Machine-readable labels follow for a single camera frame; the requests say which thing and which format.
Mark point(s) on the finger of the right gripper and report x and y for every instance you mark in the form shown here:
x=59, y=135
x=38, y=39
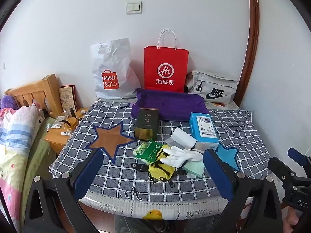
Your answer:
x=284, y=174
x=299, y=158

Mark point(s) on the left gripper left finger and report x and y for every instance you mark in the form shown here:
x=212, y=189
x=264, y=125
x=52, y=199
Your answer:
x=84, y=173

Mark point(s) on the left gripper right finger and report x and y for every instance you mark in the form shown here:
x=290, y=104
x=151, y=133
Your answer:
x=222, y=174

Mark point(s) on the mint green cloth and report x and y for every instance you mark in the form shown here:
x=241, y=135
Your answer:
x=194, y=169

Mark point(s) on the white glove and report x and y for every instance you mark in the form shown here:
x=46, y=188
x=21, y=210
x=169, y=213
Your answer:
x=176, y=157

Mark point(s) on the white sponge block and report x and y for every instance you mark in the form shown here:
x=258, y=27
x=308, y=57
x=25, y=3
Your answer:
x=183, y=139

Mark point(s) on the yellow black pouch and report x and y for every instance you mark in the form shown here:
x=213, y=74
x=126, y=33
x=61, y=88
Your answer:
x=158, y=171

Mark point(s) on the green wet wipes pack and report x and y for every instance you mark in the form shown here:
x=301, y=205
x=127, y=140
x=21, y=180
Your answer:
x=147, y=151

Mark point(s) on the person's right hand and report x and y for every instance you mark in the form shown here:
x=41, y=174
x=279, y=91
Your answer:
x=291, y=220

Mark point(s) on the green bed sheet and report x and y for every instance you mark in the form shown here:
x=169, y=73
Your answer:
x=40, y=158

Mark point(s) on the blue tissue pack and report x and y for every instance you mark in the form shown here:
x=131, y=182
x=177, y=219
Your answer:
x=203, y=131

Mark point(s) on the wooden nightstand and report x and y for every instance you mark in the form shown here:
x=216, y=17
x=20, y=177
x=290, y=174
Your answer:
x=58, y=137

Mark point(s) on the grey checkered blanket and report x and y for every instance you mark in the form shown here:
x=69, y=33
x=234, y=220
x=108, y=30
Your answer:
x=137, y=173

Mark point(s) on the dark green tea tin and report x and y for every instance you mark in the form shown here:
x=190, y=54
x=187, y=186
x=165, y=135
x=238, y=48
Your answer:
x=146, y=126

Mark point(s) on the colourful striped pillow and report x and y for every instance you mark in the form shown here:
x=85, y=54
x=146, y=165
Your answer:
x=17, y=132

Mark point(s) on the brown book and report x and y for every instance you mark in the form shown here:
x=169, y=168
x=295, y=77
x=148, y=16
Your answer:
x=67, y=97

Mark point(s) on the purple towel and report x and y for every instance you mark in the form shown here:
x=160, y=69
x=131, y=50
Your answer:
x=171, y=106

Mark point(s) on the grey Nike waist bag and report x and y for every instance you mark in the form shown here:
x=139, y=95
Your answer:
x=211, y=87

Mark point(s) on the wooden headboard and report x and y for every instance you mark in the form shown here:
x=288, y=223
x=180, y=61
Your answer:
x=45, y=92

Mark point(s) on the white Miniso plastic bag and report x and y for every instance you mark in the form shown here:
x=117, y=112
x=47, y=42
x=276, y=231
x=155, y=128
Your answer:
x=114, y=77

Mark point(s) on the purple plush toy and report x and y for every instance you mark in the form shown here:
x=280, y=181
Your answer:
x=9, y=102

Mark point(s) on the red paper shopping bag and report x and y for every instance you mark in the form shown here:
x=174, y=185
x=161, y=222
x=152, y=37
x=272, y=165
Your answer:
x=165, y=68

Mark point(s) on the black strap clip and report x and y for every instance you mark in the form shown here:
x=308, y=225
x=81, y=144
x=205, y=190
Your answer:
x=140, y=167

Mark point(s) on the brown wooden door frame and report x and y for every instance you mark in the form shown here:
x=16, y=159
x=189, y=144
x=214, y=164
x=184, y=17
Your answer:
x=254, y=19

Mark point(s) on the white wall switch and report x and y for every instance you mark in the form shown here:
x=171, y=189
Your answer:
x=134, y=7

